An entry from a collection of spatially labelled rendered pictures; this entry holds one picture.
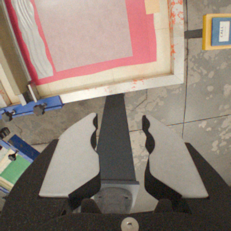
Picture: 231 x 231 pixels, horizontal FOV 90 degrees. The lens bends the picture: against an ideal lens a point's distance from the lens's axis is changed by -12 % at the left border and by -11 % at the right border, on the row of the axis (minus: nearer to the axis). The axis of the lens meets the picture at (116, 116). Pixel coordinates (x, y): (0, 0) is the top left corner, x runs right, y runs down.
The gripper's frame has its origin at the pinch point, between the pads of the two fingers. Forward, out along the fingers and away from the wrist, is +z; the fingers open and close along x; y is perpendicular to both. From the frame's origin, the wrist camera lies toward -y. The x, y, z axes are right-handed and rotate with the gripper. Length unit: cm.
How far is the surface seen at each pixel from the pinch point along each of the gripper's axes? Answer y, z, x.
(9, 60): -2.3, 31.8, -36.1
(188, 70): 13, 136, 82
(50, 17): -15.5, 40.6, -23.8
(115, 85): 7.8, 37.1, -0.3
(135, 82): 6.3, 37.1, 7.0
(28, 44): -7, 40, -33
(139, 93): 44, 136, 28
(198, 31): -16, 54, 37
